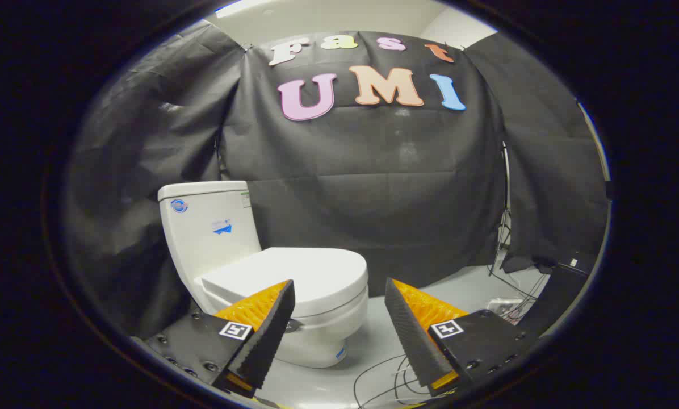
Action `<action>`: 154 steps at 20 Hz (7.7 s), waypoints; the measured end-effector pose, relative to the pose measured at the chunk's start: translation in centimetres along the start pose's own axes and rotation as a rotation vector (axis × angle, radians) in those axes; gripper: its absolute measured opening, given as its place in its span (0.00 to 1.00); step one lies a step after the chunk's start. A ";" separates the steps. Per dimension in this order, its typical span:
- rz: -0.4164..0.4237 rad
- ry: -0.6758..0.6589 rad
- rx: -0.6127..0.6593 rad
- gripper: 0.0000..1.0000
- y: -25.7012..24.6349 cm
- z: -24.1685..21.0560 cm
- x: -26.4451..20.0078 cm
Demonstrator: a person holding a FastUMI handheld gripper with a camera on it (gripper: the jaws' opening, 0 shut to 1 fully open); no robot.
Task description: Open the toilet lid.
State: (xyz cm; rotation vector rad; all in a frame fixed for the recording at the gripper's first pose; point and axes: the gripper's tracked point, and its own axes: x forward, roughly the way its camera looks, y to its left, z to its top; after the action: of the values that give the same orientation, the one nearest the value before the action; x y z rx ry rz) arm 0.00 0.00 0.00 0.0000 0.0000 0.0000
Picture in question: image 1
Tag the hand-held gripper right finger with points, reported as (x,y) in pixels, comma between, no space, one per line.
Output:
(410,341)

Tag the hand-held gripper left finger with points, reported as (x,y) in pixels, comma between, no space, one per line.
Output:
(268,341)

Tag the white toilet lid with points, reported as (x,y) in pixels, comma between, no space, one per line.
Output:
(311,272)

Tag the white ceramic toilet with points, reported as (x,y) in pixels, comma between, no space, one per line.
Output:
(209,244)

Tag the thin metal stand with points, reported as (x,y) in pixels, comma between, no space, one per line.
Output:
(505,227)

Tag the black box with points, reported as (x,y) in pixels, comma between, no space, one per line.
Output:
(558,295)

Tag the black backdrop cloth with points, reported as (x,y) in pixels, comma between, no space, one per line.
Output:
(373,187)

